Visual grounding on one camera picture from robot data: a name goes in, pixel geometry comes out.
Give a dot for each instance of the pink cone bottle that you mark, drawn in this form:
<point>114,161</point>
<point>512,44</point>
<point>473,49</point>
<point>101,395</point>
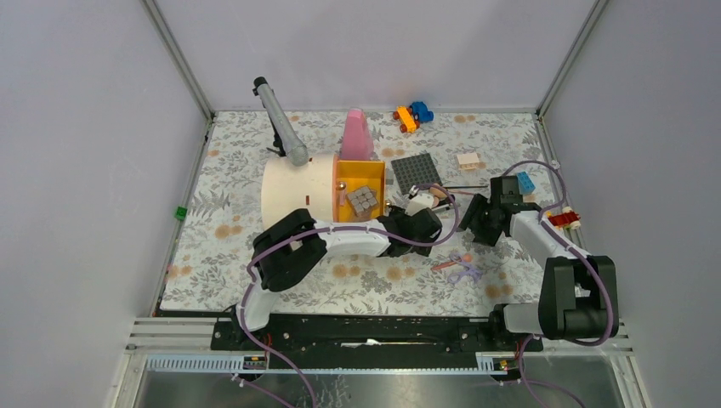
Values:
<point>357,143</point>

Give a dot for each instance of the grey lego baseplate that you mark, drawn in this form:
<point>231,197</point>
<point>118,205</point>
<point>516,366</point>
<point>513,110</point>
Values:
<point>415,170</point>

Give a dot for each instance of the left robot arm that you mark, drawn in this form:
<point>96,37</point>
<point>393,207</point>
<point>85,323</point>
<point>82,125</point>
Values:
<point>288,251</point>

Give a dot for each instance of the pink handle brush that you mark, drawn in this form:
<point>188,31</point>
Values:
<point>454,259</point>

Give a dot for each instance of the red yellow toy car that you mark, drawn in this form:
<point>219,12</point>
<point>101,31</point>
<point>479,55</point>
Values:
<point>566,219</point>

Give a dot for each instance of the light blue lego brick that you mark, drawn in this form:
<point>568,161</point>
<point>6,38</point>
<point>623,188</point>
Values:
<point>526,185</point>

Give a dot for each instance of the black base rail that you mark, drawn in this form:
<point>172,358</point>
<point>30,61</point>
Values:
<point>317,341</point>

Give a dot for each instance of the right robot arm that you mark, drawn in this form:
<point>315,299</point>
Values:
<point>577,301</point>

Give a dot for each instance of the orange and blue toy car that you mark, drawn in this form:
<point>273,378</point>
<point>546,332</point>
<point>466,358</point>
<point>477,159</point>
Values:
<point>412,116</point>

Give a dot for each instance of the grey microphone on stand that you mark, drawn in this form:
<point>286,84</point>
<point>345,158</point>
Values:
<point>286,142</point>

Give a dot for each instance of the green small block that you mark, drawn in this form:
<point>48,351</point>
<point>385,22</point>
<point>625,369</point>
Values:
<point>180,213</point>

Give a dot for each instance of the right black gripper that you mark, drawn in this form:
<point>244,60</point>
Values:
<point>478,205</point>

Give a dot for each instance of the cream round drawer organizer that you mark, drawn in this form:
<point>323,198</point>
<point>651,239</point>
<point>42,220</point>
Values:
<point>315,187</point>

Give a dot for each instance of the beige lego brick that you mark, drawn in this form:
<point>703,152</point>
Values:
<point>468,161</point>

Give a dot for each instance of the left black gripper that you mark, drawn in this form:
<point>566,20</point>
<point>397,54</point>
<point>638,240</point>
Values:
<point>398,214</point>

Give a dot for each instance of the black makeup brush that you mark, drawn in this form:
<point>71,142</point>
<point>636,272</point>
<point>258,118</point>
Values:
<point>466,187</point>

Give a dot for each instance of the beige makeup sponge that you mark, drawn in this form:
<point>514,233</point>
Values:
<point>439,195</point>

